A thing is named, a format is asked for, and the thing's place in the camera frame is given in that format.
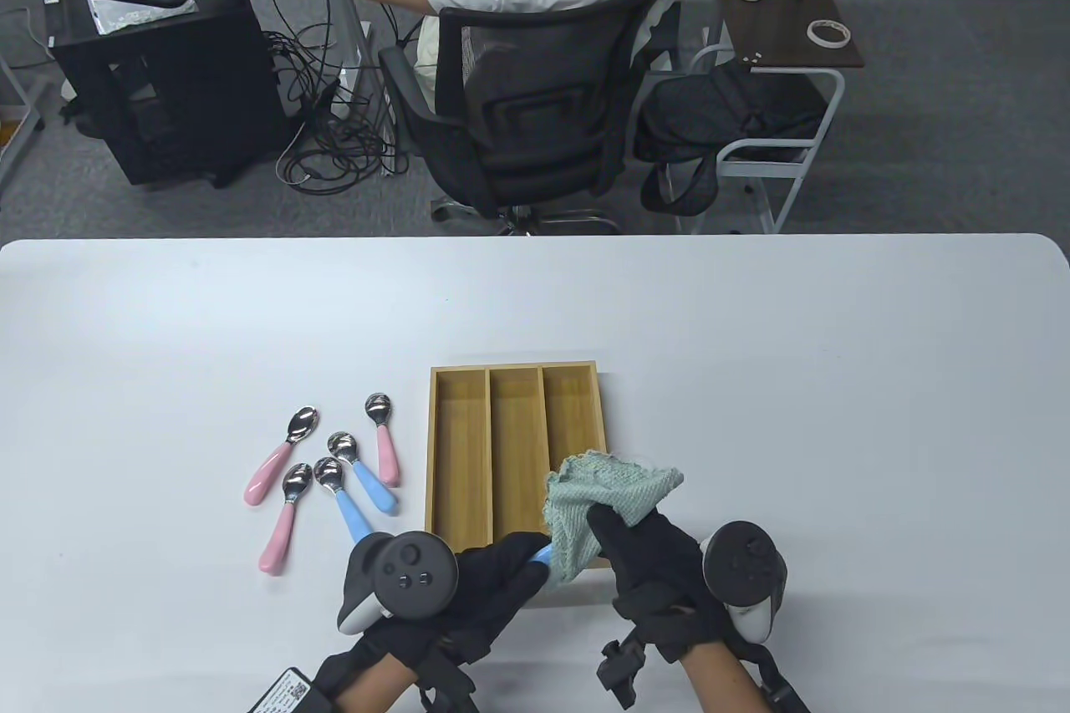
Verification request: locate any person's left hand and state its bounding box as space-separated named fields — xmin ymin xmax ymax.
xmin=368 ymin=533 xmax=550 ymax=672

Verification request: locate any person's right hand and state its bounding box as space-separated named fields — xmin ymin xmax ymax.
xmin=589 ymin=502 xmax=753 ymax=666

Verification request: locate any black white controller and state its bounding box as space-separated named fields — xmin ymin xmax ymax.
xmin=337 ymin=532 xmax=461 ymax=634
xmin=702 ymin=521 xmax=788 ymax=643

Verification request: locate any green fish scale cleaning cloth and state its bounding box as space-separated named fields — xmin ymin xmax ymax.
xmin=545 ymin=450 xmax=685 ymax=583

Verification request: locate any pink handled baby spoon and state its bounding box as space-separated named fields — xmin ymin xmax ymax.
xmin=364 ymin=393 xmax=402 ymax=486
xmin=244 ymin=407 xmax=320 ymax=507
xmin=259 ymin=462 xmax=314 ymax=578

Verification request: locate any person's left forearm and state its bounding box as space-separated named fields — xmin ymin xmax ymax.
xmin=339 ymin=654 xmax=427 ymax=713

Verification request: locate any person's right forearm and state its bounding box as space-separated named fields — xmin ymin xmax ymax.
xmin=677 ymin=646 xmax=774 ymax=713

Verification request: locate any wooden cutlery tray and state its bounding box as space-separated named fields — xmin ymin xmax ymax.
xmin=425 ymin=362 xmax=614 ymax=572

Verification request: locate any black mesh office chair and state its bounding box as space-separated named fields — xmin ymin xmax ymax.
xmin=379 ymin=0 xmax=674 ymax=236

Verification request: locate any black bag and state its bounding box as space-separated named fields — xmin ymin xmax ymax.
xmin=633 ymin=61 xmax=828 ymax=216

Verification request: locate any black cabinet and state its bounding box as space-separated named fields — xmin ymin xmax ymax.
xmin=52 ymin=0 xmax=289 ymax=189

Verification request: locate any brown white side table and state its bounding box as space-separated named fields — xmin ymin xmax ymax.
xmin=675 ymin=0 xmax=866 ymax=235

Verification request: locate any silver foil bag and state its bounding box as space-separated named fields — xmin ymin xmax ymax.
xmin=88 ymin=0 xmax=201 ymax=35

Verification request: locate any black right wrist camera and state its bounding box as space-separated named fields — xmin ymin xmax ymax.
xmin=595 ymin=638 xmax=649 ymax=710

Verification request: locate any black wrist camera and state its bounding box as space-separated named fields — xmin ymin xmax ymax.
xmin=595 ymin=638 xmax=649 ymax=710
xmin=251 ymin=667 xmax=335 ymax=713

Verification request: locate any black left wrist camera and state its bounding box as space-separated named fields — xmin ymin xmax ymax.
xmin=251 ymin=667 xmax=335 ymax=713

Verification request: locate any black cable bundle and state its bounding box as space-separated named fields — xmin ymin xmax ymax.
xmin=266 ymin=28 xmax=419 ymax=191

